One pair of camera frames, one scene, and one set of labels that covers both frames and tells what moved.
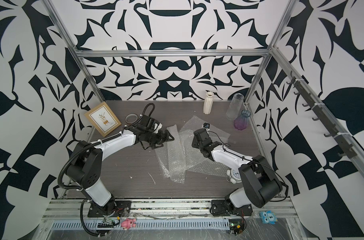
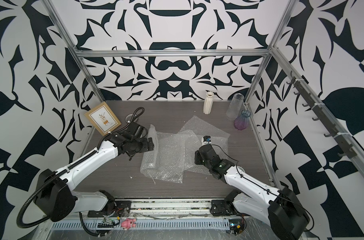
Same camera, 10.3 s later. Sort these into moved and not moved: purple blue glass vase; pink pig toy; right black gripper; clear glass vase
Moved: right black gripper
Not moved: pink pig toy; purple blue glass vase; clear glass vase
